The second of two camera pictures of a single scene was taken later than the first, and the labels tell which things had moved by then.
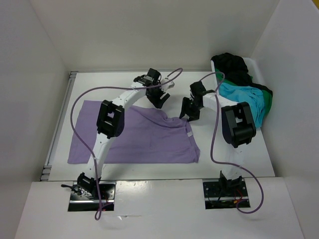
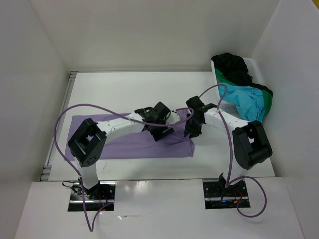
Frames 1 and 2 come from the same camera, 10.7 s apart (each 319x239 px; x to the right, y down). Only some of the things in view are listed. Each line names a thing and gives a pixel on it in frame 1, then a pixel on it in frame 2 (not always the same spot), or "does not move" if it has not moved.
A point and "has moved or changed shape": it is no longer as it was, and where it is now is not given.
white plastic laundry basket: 253,67 does not move
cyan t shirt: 254,97 does not move
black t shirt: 235,69 does not move
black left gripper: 156,101 to 159,135
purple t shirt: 151,135 has moved or changed shape
